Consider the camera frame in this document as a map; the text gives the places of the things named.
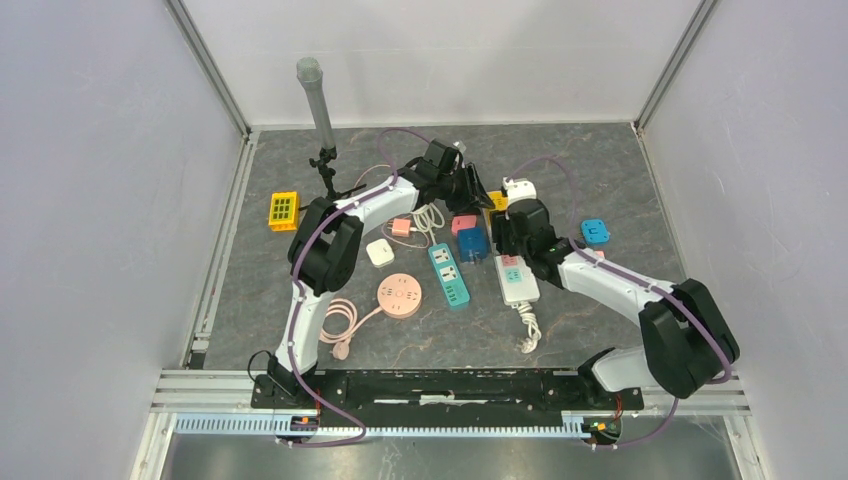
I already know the pink plug charger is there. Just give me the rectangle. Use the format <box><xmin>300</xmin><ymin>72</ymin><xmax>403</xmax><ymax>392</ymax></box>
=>
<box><xmin>388</xmin><ymin>218</ymin><xmax>412</xmax><ymax>238</ymax></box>

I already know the yellow cube adapter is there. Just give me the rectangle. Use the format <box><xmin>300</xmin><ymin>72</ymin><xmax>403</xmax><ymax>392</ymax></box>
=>
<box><xmin>482</xmin><ymin>190</ymin><xmax>508</xmax><ymax>230</ymax></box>

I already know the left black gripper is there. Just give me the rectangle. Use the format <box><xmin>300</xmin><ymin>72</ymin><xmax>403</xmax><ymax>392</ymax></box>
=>
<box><xmin>437</xmin><ymin>165</ymin><xmax>494</xmax><ymax>219</ymax></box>

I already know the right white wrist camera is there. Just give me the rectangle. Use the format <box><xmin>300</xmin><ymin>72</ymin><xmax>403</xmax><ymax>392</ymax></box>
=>
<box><xmin>502</xmin><ymin>177</ymin><xmax>537</xmax><ymax>206</ymax></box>

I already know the white coiled teal-strip cord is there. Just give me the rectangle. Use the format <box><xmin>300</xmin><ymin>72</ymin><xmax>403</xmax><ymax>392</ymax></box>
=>
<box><xmin>411</xmin><ymin>202</ymin><xmax>446</xmax><ymax>248</ymax></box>

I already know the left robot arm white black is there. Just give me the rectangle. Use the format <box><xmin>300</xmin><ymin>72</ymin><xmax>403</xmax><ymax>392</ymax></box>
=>
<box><xmin>267</xmin><ymin>139</ymin><xmax>494</xmax><ymax>408</ymax></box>

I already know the purple cable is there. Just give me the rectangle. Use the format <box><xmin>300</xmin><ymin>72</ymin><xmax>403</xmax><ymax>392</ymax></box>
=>
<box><xmin>510</xmin><ymin>155</ymin><xmax>737</xmax><ymax>452</ymax></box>
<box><xmin>278</xmin><ymin>127</ymin><xmax>439</xmax><ymax>450</ymax></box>

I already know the black tripod stand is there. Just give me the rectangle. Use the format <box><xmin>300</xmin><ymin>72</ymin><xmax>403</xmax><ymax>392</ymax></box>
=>
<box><xmin>308</xmin><ymin>147</ymin><xmax>366</xmax><ymax>201</ymax></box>

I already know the grey microphone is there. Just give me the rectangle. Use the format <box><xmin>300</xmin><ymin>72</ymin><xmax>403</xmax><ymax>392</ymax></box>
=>
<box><xmin>296</xmin><ymin>57</ymin><xmax>336</xmax><ymax>151</ymax></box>

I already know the white folding plug adapter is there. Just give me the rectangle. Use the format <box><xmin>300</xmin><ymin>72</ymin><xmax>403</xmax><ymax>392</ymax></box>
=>
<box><xmin>366</xmin><ymin>238</ymin><xmax>395</xmax><ymax>268</ymax></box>

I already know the yellow socket block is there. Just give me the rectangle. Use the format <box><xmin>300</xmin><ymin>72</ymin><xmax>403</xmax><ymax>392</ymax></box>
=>
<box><xmin>268</xmin><ymin>191</ymin><xmax>300</xmax><ymax>232</ymax></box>

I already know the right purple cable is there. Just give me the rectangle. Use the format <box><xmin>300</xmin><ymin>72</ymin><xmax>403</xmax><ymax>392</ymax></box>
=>
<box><xmin>510</xmin><ymin>155</ymin><xmax>737</xmax><ymax>452</ymax></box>

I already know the round pink power socket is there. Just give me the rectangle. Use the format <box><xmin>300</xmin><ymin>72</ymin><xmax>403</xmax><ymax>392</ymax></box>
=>
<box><xmin>376</xmin><ymin>273</ymin><xmax>422</xmax><ymax>319</ymax></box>

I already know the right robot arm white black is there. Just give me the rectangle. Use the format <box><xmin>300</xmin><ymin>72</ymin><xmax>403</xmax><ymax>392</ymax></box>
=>
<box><xmin>491</xmin><ymin>199</ymin><xmax>740</xmax><ymax>408</ymax></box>

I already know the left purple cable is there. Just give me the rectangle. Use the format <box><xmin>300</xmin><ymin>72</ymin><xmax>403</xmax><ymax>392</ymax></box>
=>
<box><xmin>278</xmin><ymin>127</ymin><xmax>439</xmax><ymax>450</ymax></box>

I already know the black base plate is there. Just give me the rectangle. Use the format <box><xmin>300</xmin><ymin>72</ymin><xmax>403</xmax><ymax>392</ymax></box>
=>
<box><xmin>251</xmin><ymin>368</ymin><xmax>644</xmax><ymax>429</ymax></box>

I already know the aluminium frame rail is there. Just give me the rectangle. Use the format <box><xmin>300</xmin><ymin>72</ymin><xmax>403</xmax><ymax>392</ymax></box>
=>
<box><xmin>151</xmin><ymin>370</ymin><xmax>751</xmax><ymax>438</ymax></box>

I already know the dark blue cube adapter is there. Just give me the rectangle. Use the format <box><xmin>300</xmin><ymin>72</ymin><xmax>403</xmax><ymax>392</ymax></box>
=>
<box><xmin>457</xmin><ymin>226</ymin><xmax>490</xmax><ymax>263</ymax></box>

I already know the teal power strip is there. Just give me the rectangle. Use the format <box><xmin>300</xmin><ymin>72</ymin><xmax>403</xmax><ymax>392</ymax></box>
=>
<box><xmin>428</xmin><ymin>243</ymin><xmax>471</xmax><ymax>311</ymax></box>

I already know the light blue cube adapter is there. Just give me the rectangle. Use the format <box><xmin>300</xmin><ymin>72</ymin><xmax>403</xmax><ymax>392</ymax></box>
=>
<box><xmin>580</xmin><ymin>218</ymin><xmax>611</xmax><ymax>246</ymax></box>

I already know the white power strip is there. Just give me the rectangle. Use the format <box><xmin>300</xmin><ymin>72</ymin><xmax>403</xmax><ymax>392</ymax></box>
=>
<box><xmin>494</xmin><ymin>255</ymin><xmax>540</xmax><ymax>307</ymax></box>

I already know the white strip cord with plug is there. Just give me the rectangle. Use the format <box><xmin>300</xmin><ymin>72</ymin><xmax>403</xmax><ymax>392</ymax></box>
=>
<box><xmin>515</xmin><ymin>301</ymin><xmax>545</xmax><ymax>355</ymax></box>

